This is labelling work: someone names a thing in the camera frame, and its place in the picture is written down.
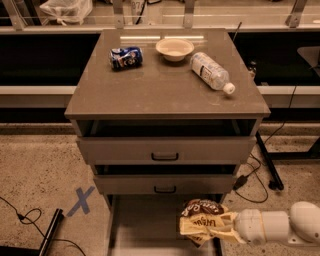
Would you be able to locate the blue soda can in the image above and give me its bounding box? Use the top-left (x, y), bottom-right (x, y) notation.
top-left (109, 46), bottom-right (143, 71)

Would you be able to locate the white bowl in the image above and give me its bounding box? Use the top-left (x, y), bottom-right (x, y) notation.
top-left (156, 38), bottom-right (194, 62)

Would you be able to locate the grey middle drawer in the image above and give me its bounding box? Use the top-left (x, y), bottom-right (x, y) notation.
top-left (94, 165), bottom-right (235, 195)

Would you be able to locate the black cable left floor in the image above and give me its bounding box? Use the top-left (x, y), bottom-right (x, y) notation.
top-left (0, 195), bottom-right (88, 256)

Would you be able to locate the blue tape cross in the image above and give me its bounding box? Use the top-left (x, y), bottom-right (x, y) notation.
top-left (67, 186), bottom-right (95, 217)

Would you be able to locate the white plastic bag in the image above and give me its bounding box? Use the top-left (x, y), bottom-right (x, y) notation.
top-left (40, 0), bottom-right (93, 25)

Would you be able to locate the clear plastic water bottle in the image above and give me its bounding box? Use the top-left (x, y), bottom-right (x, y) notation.
top-left (190, 52), bottom-right (235, 95)

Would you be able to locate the grey drawer cabinet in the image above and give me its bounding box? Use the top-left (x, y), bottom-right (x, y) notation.
top-left (64, 28), bottom-right (272, 201)

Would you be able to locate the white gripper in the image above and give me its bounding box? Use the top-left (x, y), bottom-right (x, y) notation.
top-left (206, 209), bottom-right (266, 245)

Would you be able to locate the black power adapter cable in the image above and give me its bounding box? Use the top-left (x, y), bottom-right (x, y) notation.
top-left (232, 83), bottom-right (299, 204)

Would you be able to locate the brown chip bag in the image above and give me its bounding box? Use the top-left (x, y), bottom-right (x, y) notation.
top-left (179, 199), bottom-right (231, 247)

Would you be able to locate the black stand leg right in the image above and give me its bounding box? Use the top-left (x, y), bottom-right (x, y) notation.
top-left (255, 133), bottom-right (284, 191)

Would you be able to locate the metal railing shelf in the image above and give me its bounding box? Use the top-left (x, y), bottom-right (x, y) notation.
top-left (0, 0), bottom-right (320, 33)

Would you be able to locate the black bar left floor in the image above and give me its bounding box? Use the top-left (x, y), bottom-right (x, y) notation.
top-left (38, 208), bottom-right (64, 256)

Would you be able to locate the grey bottom drawer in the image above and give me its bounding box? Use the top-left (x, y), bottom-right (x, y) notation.
top-left (106, 194), bottom-right (223, 256)

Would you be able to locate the grey drawer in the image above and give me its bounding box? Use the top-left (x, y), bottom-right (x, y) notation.
top-left (106, 194), bottom-right (223, 256)
top-left (74, 119), bottom-right (257, 165)
top-left (94, 165), bottom-right (235, 195)

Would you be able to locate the grey top drawer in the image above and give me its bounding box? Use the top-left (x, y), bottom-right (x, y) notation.
top-left (74, 119), bottom-right (257, 165)

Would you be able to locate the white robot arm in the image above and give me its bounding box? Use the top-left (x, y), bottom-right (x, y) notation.
top-left (206, 201), bottom-right (320, 250)

